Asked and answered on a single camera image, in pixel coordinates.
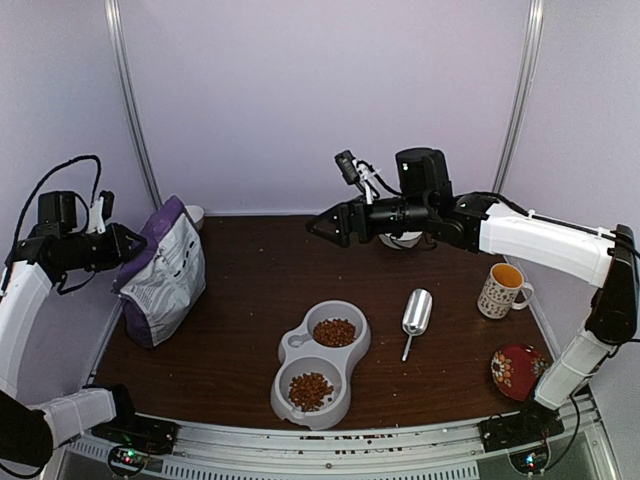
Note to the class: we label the right aluminium frame post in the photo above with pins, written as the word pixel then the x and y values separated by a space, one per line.
pixel 529 51

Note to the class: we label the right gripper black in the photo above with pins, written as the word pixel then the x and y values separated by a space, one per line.
pixel 344 220

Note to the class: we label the small white round bowl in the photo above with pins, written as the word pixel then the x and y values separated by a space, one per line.
pixel 197 216

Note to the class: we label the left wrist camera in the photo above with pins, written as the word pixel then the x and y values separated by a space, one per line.
pixel 100 212

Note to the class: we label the kibble in far bowl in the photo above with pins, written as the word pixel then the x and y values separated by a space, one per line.
pixel 334 333

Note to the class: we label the metal food scoop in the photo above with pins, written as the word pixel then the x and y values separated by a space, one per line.
pixel 416 317

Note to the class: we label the purple puppy food bag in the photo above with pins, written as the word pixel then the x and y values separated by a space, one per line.
pixel 159 287

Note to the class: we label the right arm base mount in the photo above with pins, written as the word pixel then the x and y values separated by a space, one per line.
pixel 524 437

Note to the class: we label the kibble in near bowl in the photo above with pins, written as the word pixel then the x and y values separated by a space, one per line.
pixel 309 392

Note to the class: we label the left aluminium frame post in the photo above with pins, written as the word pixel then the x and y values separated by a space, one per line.
pixel 118 44

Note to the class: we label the grey double pet bowl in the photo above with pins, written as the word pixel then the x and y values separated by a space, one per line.
pixel 300 354

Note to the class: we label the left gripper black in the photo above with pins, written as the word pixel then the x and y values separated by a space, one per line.
pixel 117 244

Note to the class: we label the kibble in bowl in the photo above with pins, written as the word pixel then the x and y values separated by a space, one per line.
pixel 309 392
pixel 334 333

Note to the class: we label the white scalloped bowl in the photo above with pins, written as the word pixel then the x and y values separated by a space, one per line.
pixel 406 241

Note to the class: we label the aluminium front rail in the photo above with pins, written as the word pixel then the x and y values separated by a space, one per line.
pixel 451 450

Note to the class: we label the aluminium frame post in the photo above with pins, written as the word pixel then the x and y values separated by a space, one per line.
pixel 529 51
pixel 118 44

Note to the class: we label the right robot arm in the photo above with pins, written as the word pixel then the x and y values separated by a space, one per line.
pixel 488 222

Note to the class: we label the red floral plate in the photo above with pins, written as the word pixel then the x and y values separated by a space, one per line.
pixel 516 368

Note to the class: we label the patterned mug yellow inside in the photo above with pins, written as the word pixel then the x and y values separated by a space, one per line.
pixel 504 290

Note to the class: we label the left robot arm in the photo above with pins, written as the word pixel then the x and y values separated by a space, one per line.
pixel 36 266

